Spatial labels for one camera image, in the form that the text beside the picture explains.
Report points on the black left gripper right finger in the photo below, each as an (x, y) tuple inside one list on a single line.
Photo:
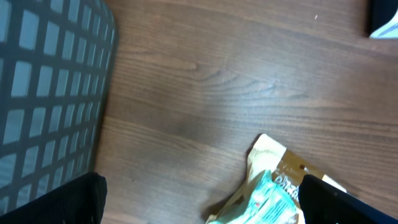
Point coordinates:
[(323, 203)]

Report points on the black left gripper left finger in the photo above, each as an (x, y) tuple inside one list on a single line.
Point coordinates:
[(81, 200)]

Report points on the teal wet wipes pack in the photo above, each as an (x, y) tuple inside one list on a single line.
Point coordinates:
[(267, 203)]

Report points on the brown Pantree snack bag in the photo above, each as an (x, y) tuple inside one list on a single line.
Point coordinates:
[(287, 170)]

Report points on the white barcode scanner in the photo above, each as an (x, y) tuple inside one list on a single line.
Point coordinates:
[(383, 19)]

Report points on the grey plastic shopping basket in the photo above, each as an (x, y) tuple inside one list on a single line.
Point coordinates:
[(56, 63)]

